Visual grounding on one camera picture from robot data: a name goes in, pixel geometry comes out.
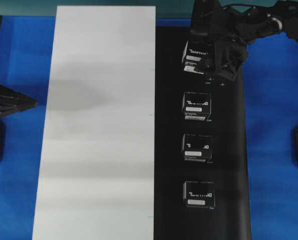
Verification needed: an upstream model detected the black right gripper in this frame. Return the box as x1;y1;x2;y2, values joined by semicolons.
190;0;248;81

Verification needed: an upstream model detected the black box top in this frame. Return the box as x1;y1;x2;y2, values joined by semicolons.
182;40;216;75

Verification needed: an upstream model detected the black box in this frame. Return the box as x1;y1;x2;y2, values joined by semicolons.
182;181;216;210
182;40;216;75
182;92;211;121
181;134;212;163

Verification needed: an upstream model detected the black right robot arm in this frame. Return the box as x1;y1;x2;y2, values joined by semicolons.
189;0;298;82

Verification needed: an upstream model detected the white base board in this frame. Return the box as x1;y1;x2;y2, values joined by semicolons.
33;6;156;240

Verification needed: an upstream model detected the black box bottom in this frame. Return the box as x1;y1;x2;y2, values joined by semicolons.
182;181;216;210

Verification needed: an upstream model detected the black base board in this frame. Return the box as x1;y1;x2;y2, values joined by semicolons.
154;26;251;240

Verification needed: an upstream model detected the blue table cloth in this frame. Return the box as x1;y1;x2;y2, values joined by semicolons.
0;16;298;240

